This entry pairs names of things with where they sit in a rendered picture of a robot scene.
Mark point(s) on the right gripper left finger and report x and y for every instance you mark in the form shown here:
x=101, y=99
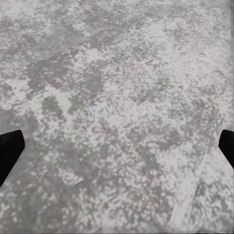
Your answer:
x=12, y=145

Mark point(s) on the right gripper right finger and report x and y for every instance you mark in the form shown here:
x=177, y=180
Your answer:
x=226, y=145

